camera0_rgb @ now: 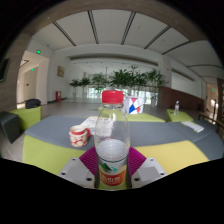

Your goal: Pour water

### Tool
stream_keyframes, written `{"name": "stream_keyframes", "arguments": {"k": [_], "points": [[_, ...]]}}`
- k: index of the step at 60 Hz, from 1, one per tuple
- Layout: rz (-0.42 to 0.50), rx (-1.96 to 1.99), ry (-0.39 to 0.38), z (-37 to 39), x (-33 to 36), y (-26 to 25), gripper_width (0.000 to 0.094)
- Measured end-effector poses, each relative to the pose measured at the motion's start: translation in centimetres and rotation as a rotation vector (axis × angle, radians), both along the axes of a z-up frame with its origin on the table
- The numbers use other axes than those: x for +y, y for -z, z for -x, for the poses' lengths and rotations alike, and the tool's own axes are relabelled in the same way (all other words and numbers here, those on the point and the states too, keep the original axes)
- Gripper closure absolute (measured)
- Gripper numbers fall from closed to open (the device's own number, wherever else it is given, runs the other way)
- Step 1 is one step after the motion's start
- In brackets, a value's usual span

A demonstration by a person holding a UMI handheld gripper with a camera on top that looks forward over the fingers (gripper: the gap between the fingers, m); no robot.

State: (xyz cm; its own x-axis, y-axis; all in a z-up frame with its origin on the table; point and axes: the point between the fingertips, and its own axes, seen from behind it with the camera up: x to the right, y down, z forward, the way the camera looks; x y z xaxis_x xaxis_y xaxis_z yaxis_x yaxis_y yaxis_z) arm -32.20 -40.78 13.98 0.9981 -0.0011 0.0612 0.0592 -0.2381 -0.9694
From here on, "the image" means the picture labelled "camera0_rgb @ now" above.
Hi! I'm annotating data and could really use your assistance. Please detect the grey upholstered bench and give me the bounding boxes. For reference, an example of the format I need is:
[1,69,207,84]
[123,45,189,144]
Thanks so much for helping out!
[24,114,224,161]

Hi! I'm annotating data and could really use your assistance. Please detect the potted green plants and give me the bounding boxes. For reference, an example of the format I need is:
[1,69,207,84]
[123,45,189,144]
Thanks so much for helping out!
[68,64,168,101]

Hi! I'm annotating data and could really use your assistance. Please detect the lime green seat cushion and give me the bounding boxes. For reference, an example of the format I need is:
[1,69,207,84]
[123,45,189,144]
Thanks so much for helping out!
[22,134,98,176]

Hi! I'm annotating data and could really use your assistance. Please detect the lime green cube seat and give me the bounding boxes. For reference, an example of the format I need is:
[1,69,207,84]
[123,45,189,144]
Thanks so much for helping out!
[9,105,43,132]

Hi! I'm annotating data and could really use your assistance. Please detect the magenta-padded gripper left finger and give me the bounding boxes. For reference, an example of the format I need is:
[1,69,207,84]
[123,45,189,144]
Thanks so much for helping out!
[57,146,100,190]

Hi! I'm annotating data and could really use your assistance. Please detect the black wall screen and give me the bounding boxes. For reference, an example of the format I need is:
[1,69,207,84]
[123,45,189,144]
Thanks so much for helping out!
[0,58,10,83]

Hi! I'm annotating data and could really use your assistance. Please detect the white red blue polyhedron box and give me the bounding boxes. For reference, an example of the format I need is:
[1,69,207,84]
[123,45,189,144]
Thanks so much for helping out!
[122,96,145,115]

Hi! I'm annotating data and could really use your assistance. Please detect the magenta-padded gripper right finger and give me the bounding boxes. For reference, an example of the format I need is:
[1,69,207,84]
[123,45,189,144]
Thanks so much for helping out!
[127,146,168,190]

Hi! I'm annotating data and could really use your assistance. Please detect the small clear plastic bottle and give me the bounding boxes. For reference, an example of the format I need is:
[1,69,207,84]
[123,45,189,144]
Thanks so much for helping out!
[173,100,180,117]

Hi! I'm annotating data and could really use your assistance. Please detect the white printed magazine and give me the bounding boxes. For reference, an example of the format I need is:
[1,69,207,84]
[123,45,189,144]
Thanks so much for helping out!
[79,115,100,136]

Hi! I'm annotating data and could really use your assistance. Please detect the framed wall picture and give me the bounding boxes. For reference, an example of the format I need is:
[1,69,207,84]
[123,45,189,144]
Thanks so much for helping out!
[56,65,65,78]

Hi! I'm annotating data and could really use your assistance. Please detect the small lime green ottoman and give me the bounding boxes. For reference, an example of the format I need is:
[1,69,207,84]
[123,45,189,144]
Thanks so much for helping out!
[165,108,194,123]

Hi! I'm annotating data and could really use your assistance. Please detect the yellow seat cushion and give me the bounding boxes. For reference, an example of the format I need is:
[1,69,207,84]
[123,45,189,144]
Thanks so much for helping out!
[133,139,210,176]

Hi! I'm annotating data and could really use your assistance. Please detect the white yellow pamphlet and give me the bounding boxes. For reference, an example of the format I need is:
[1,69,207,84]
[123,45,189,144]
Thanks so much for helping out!
[180,120,205,134]

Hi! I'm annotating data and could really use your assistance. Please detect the clear red-capped water bottle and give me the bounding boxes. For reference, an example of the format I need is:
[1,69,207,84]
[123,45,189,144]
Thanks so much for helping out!
[93,89,132,191]

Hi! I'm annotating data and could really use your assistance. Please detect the black bag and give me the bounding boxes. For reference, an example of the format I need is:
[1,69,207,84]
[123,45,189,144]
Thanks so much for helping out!
[24,98,42,110]

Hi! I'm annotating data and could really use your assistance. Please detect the red and white mug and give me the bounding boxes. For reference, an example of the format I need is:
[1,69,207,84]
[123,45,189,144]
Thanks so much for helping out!
[68,124,92,148]

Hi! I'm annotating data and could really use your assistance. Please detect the wide lime green ottoman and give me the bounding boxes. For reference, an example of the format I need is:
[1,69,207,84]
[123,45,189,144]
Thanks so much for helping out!
[97,105,167,123]

